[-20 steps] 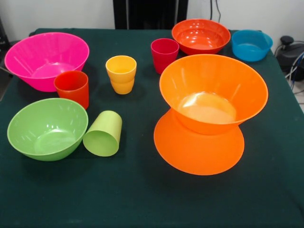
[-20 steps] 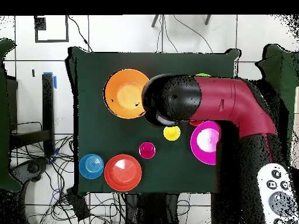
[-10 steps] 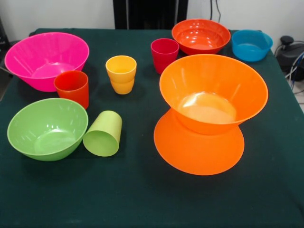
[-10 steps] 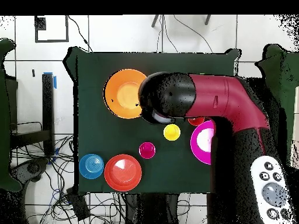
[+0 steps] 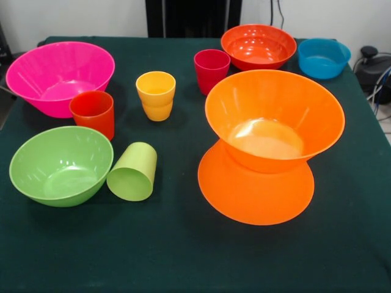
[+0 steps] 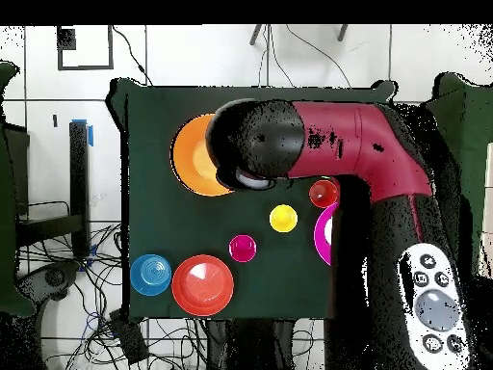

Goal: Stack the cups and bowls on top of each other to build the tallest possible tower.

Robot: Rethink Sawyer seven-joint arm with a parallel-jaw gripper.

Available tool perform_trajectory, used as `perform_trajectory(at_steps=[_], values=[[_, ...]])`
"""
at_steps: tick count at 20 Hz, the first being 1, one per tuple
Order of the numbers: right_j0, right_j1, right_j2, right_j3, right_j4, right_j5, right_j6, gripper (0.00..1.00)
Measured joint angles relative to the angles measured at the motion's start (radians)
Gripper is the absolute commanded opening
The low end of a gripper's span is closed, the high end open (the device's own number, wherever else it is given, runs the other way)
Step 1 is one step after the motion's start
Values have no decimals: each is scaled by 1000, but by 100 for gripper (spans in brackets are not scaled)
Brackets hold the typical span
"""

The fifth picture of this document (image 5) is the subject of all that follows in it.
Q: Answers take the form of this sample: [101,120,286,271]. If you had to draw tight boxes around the yellow plastic cup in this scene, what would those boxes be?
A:
[135,71,177,122]

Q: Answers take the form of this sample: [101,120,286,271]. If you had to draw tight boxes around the magenta plastic cup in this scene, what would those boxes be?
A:
[193,49,232,97]

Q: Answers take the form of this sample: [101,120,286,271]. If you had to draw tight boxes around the green plastic cup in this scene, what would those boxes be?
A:
[106,141,158,202]

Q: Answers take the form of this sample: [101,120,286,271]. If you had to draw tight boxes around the orange plastic bowl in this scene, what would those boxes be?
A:
[204,69,346,175]
[197,139,315,226]

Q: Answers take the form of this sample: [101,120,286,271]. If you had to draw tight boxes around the red plastic cup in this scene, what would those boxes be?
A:
[68,90,115,141]

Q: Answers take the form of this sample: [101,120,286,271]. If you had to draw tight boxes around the green plastic bowl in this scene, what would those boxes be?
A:
[9,125,115,208]

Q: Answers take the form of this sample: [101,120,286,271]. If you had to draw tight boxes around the pink plastic bowl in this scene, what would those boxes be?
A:
[5,41,116,119]

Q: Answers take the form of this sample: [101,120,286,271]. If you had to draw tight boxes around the dark green table cloth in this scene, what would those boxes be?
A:
[0,35,391,293]

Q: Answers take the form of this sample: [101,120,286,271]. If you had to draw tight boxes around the red-orange plastic bowl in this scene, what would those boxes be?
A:
[220,24,298,71]

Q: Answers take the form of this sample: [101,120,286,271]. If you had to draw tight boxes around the black cabinet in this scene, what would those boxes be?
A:
[145,0,243,38]

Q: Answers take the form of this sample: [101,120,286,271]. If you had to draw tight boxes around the blue plastic bowl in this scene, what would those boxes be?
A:
[298,37,352,81]

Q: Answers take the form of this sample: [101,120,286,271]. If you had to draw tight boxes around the black equipment box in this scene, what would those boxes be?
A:
[0,21,13,65]

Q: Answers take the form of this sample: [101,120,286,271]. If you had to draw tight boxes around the black hanging cable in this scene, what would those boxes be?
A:
[270,0,285,30]

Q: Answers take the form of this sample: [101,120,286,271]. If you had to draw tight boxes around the tangled floor cables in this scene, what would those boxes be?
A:
[365,65,391,135]

